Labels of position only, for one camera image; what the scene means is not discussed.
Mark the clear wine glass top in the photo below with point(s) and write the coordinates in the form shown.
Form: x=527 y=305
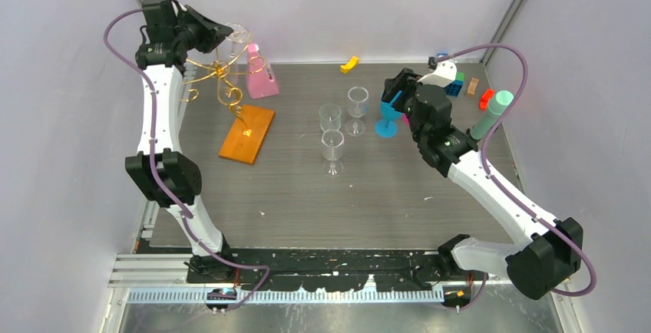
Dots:
x=238 y=42

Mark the orange wooden rack base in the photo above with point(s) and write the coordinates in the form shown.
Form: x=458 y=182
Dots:
x=243 y=149

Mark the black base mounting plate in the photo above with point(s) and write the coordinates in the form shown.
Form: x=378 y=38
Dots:
x=331 y=270

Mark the yellow toy piece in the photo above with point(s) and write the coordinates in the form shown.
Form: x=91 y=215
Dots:
x=349 y=65

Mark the clear wine glass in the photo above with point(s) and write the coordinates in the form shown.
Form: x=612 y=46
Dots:
x=332 y=142
x=357 y=108
x=238 y=42
x=330 y=117

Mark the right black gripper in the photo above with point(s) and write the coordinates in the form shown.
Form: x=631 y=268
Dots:
x=406 y=81

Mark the blue wine glass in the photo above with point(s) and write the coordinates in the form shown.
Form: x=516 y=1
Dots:
x=386 y=127

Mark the gold wire glass rack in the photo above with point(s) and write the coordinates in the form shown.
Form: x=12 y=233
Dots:
x=228 y=95

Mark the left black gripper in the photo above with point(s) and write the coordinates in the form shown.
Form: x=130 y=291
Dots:
x=213 y=34

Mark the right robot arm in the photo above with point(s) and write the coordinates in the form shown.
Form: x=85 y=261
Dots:
x=544 y=250

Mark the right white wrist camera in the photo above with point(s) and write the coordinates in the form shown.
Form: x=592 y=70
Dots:
x=442 y=72

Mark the blue studded toy block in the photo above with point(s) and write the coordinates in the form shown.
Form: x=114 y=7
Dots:
x=454 y=88

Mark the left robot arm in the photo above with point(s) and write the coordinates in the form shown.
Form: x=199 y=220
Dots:
x=159 y=168

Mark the mint green cylinder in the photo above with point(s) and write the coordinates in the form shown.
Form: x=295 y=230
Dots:
x=496 y=107

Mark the red toy piece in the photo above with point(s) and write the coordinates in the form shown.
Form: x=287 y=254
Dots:
x=485 y=99

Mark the tan wooden block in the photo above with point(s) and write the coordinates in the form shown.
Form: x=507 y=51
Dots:
x=472 y=87

